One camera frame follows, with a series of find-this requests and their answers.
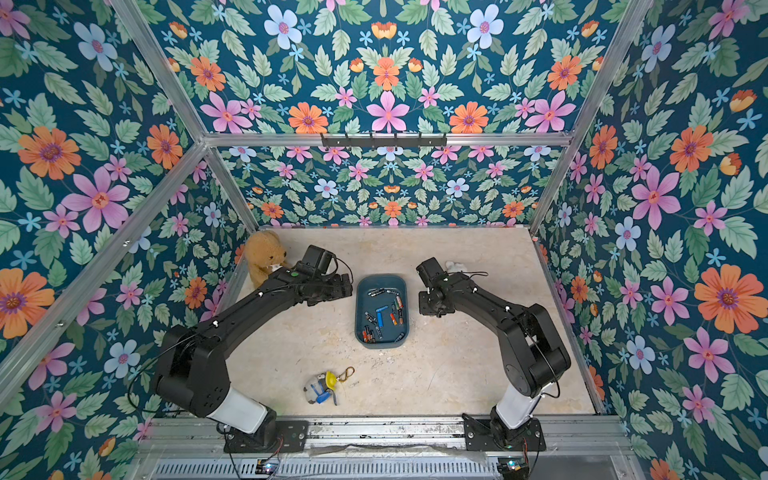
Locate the white plush toy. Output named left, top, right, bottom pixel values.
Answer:
left=445, top=261, right=467, bottom=273

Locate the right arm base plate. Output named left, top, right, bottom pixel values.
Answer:
left=461, top=413, right=546, bottom=452

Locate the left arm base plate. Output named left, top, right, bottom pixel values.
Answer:
left=224, top=420, right=309, bottom=454

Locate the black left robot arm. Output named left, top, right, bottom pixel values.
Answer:
left=151, top=268, right=353, bottom=437

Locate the keychain toy with yellow cap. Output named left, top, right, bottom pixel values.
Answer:
left=303, top=366, right=356, bottom=406

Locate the black hook rail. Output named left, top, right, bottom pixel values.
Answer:
left=320, top=133, right=448, bottom=149

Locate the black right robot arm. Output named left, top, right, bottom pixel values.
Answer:
left=416, top=258, right=571, bottom=432

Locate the teal plastic storage box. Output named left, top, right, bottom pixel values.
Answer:
left=354, top=274, right=410, bottom=349

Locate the brown teddy bear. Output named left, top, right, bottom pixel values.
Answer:
left=243, top=230, right=287, bottom=289

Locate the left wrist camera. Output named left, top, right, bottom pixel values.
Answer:
left=296, top=245, right=336, bottom=278

